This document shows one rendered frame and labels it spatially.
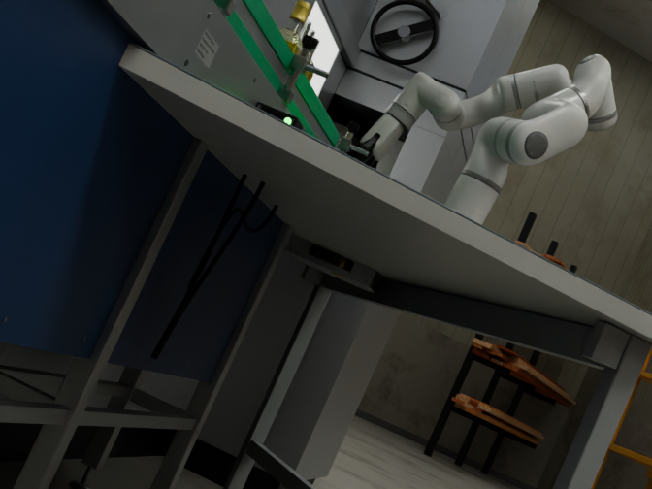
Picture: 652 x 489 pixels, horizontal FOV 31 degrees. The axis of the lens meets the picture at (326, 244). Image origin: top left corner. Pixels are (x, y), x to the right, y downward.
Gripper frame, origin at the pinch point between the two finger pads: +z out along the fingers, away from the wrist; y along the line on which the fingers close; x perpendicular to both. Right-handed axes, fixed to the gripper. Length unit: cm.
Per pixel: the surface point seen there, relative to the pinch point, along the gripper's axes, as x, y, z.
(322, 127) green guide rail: -3.4, 30.9, 0.0
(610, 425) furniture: 81, 85, 14
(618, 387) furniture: 78, 86, 9
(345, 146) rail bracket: -2.4, 11.5, -1.9
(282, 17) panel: -35.1, 11.4, -16.9
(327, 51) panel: -39, -37, -24
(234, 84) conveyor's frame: 3, 99, 10
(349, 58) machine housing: -42, -64, -31
